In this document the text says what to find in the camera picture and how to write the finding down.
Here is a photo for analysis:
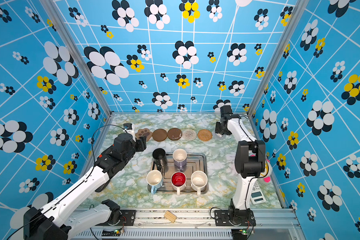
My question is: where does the woven rattan coaster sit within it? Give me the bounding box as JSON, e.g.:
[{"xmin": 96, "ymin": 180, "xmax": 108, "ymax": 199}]
[{"xmin": 198, "ymin": 129, "xmax": 213, "ymax": 142}]

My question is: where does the black mug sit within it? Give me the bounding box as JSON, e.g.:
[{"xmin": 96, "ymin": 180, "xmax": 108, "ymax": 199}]
[{"xmin": 152, "ymin": 148, "xmax": 168, "ymax": 171}]

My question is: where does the dark brown round coaster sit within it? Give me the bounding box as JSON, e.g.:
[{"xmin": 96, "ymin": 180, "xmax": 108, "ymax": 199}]
[{"xmin": 153, "ymin": 129, "xmax": 168, "ymax": 142}]

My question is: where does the scratched brown round coaster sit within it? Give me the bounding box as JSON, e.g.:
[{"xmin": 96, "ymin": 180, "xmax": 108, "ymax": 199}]
[{"xmin": 167, "ymin": 128, "xmax": 183, "ymax": 141}]

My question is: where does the white mug blue handle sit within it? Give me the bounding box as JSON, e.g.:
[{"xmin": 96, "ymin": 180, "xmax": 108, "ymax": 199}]
[{"xmin": 146, "ymin": 170, "xmax": 163, "ymax": 195}]

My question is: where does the purple mug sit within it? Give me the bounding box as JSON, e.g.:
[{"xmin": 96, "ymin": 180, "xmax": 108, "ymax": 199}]
[{"xmin": 173, "ymin": 149, "xmax": 188, "ymax": 171}]

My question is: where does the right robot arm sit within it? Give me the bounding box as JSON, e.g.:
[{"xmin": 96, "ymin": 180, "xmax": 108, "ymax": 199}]
[{"xmin": 215, "ymin": 105, "xmax": 267, "ymax": 227}]

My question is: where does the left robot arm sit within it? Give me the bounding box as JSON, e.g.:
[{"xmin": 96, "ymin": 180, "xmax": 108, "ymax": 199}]
[{"xmin": 23, "ymin": 133, "xmax": 147, "ymax": 240}]

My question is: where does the paw shaped cork coaster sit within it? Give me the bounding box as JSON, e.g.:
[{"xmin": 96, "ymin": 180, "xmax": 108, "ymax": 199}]
[{"xmin": 135, "ymin": 128, "xmax": 153, "ymax": 142}]

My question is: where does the metal tray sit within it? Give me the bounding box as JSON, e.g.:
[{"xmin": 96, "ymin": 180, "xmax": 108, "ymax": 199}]
[{"xmin": 151, "ymin": 153, "xmax": 208, "ymax": 194}]

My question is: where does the red inside mug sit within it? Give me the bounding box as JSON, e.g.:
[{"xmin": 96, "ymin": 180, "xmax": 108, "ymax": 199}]
[{"xmin": 171, "ymin": 172, "xmax": 187, "ymax": 196}]

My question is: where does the white mug front right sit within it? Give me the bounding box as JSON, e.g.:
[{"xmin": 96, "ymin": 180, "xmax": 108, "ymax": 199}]
[{"xmin": 191, "ymin": 171, "xmax": 208, "ymax": 197}]

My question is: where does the pink plush toy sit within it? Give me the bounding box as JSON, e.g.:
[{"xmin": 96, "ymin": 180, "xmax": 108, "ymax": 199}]
[{"xmin": 247, "ymin": 154, "xmax": 273, "ymax": 182}]

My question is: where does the small wooden block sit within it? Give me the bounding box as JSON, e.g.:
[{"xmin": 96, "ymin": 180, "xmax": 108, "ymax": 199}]
[{"xmin": 164, "ymin": 211, "xmax": 177, "ymax": 223}]

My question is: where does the white calculator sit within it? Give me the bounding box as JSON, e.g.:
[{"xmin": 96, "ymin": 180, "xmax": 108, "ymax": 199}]
[{"xmin": 250, "ymin": 181, "xmax": 267, "ymax": 205}]

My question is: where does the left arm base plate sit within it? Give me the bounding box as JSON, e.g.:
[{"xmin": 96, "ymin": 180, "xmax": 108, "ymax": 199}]
[{"xmin": 114, "ymin": 210, "xmax": 137, "ymax": 227}]

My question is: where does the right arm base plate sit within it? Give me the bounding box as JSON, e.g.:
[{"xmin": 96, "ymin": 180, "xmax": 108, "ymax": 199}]
[{"xmin": 212, "ymin": 209, "xmax": 257, "ymax": 228}]

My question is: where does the aluminium front rail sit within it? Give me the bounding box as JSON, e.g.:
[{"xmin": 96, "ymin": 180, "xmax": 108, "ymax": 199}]
[{"xmin": 43, "ymin": 208, "xmax": 307, "ymax": 240}]

